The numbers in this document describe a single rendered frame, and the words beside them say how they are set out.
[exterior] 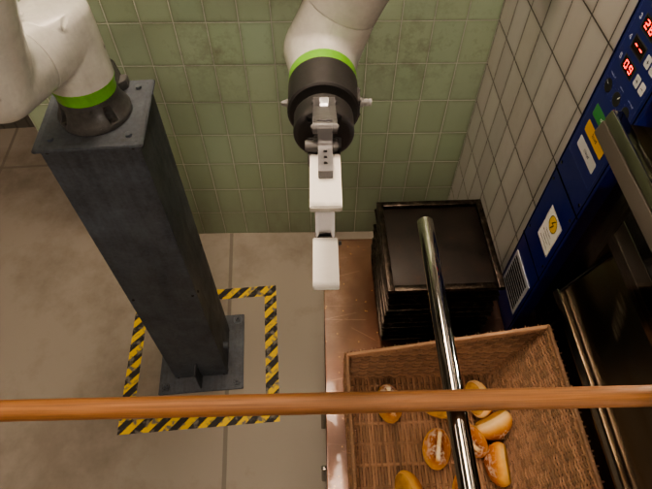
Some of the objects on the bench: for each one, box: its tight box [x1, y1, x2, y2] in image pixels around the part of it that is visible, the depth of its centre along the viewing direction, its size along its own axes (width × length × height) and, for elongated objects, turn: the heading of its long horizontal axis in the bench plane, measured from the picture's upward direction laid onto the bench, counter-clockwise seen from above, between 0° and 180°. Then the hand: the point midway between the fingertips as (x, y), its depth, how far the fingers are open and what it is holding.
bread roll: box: [484, 441, 511, 487], centre depth 123 cm, size 6×10×7 cm, turn 177°
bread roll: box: [470, 424, 488, 458], centre depth 125 cm, size 10×7×6 cm, turn 45°
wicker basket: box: [342, 324, 604, 489], centre depth 113 cm, size 49×56×28 cm
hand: (326, 244), depth 53 cm, fingers open, 13 cm apart
